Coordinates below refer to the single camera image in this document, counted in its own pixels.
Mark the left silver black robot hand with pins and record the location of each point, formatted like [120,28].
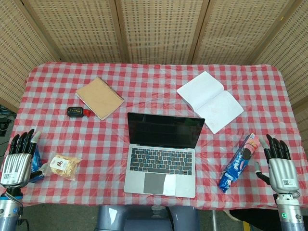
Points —
[18,166]

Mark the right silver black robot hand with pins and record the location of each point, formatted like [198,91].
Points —
[281,170]

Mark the silver laptop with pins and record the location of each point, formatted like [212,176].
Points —
[166,130]

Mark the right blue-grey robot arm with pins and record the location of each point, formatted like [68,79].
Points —
[288,214]

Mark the open white notebook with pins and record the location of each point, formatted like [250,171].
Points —
[209,101]

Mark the small blue cookie box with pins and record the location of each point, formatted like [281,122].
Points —
[37,158]

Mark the long blue cookie package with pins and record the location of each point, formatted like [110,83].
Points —
[239,163]

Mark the clear bag of yellow snacks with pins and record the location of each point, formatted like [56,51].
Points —
[63,166]

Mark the black device with red cap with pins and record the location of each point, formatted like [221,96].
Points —
[75,112]

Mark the brown spiral notebook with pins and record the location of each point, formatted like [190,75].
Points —
[99,97]

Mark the blue-grey robot torso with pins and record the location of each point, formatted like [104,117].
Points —
[144,220]

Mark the red white checkered tablecloth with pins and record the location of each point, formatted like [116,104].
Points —
[154,84]

